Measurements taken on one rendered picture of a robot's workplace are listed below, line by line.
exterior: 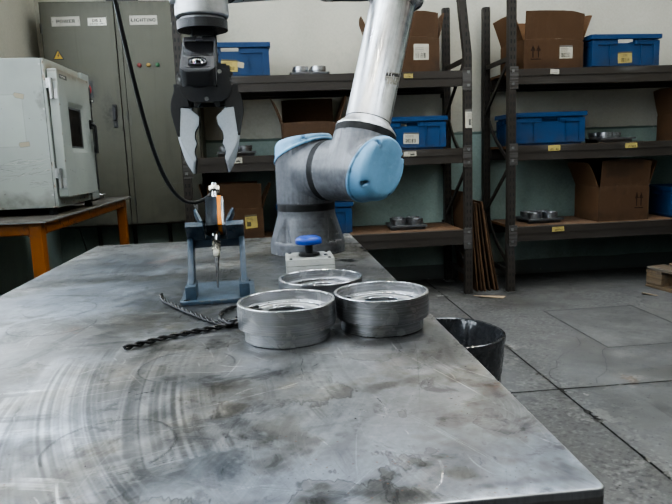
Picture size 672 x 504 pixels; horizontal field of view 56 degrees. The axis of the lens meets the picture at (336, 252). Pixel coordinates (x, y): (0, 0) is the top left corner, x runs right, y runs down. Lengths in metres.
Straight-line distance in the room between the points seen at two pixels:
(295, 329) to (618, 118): 4.92
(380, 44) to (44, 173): 1.97
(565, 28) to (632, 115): 1.11
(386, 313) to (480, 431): 0.23
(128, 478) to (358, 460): 0.14
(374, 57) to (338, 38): 3.62
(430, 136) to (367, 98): 3.19
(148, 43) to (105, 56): 0.30
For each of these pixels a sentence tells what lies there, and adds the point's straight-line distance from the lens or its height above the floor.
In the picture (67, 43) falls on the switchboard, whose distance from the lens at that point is 4.72.
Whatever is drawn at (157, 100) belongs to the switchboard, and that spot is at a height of 1.40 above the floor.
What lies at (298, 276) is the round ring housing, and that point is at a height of 0.83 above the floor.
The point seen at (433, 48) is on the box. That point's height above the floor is 1.65.
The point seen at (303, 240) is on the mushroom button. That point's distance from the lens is 0.92.
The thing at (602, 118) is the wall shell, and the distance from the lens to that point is 5.37.
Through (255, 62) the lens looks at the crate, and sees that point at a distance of 4.27.
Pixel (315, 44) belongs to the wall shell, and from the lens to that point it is 4.80.
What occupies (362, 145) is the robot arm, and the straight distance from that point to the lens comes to 1.11.
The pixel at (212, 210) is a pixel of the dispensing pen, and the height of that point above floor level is 0.92.
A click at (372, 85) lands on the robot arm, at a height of 1.11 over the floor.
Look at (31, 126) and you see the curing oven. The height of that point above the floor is 1.15.
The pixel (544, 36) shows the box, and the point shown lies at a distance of 4.63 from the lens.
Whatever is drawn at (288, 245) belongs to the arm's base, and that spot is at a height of 0.82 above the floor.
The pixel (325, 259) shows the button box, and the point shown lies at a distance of 0.90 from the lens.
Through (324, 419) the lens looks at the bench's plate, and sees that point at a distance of 0.48.
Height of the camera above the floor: 0.99
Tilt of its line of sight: 9 degrees down
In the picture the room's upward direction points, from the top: 2 degrees counter-clockwise
